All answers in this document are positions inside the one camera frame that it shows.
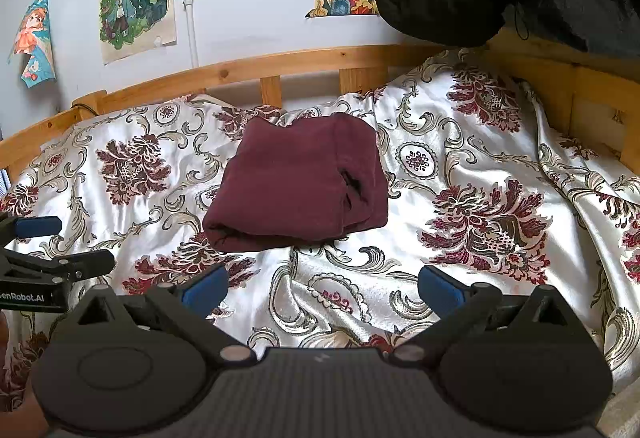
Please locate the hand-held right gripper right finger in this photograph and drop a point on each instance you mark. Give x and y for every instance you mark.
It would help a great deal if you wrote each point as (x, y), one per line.
(440, 288)

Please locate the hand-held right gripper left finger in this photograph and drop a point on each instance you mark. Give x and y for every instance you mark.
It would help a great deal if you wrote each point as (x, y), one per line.
(205, 290)

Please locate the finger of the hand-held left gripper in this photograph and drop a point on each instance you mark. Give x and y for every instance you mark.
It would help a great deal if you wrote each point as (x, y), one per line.
(35, 225)
(85, 263)

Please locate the maroon long-sleeve shirt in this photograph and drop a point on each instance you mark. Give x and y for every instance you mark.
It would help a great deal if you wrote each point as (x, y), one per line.
(290, 178)

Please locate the floral satin bedspread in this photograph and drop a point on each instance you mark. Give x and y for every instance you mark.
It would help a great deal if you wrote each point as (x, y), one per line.
(475, 158)

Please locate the orange-haired girl wall poster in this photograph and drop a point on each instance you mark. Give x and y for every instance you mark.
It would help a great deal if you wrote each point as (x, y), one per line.
(35, 43)

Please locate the wooden bed frame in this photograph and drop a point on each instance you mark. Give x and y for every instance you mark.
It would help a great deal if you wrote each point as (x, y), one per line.
(310, 61)

